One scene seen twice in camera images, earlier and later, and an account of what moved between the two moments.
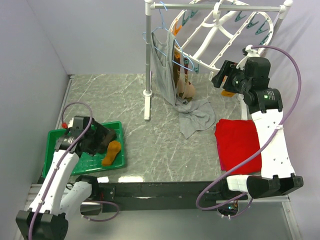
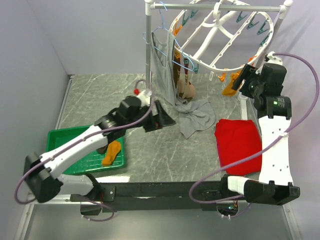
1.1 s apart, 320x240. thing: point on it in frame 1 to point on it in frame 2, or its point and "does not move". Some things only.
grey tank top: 194,115 does not move
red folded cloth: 237,140 does not move
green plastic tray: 86,163 does not move
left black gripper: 100,132 to 162,119
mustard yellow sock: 114,147 does not move
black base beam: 149,196 does not move
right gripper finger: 228,68 to 248,72
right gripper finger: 219,80 to 236,83
